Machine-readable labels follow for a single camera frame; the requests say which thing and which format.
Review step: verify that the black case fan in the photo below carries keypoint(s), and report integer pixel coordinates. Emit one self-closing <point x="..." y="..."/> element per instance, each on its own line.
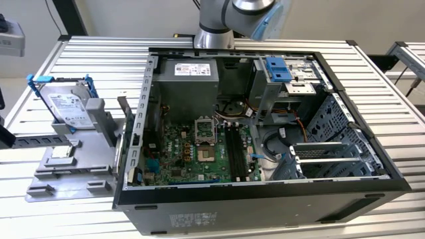
<point x="154" y="117"/>

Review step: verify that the blue expansion slot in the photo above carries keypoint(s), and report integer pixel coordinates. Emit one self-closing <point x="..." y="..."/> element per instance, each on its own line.
<point x="193" y="182"/>

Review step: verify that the round dark case speaker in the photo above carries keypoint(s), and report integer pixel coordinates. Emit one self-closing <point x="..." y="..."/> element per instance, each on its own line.
<point x="234" y="108"/>

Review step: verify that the grey parts rack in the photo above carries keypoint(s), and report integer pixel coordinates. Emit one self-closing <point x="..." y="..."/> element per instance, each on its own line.
<point x="90" y="154"/>

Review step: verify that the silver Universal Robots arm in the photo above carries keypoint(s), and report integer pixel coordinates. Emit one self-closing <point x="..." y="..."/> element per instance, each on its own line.
<point x="253" y="10"/>

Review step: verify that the black RAM slot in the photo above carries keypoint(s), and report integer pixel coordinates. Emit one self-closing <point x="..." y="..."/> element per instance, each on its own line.
<point x="231" y="152"/>
<point x="239" y="152"/>
<point x="235" y="152"/>

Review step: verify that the green motherboard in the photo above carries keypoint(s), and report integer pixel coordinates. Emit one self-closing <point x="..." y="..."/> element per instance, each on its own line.
<point x="177" y="169"/>

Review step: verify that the blue disk carrier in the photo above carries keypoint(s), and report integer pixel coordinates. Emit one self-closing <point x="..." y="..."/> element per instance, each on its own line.
<point x="42" y="78"/>

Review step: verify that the black grey PC case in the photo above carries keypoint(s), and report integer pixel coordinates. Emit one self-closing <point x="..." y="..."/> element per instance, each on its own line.
<point x="233" y="206"/>

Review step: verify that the silver hard disk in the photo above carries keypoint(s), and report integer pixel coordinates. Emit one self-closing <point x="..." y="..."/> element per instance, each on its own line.
<point x="66" y="107"/>

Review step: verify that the grey power supply unit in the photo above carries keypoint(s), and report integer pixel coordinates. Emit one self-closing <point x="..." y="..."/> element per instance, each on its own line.
<point x="186" y="99"/>

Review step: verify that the CPU socket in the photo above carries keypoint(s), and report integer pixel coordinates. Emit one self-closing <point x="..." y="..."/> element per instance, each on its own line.
<point x="207" y="153"/>

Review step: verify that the graphics card with metal bracket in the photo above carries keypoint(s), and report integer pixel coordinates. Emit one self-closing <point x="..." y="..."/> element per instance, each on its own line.
<point x="126" y="105"/>

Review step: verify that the silver CPU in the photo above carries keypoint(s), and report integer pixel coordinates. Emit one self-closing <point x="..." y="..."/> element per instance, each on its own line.
<point x="63" y="152"/>

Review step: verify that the black vertical post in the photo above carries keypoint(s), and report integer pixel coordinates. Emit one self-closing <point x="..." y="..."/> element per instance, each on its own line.
<point x="75" y="20"/>

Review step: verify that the pale grey wrist camera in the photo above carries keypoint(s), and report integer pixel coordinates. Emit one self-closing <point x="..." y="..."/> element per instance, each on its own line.
<point x="11" y="42"/>

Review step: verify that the small aluminium slat table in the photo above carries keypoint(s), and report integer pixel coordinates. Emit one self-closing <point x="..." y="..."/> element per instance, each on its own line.
<point x="415" y="49"/>

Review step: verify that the grey metal disk bay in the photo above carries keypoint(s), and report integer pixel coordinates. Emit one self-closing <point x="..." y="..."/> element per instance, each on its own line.
<point x="277" y="99"/>

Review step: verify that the metal locking lever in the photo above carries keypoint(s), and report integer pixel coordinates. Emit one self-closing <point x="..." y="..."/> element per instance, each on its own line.
<point x="218" y="124"/>

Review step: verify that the blue plastic drive latch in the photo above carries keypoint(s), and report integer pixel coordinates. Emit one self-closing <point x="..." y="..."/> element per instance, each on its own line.
<point x="278" y="72"/>

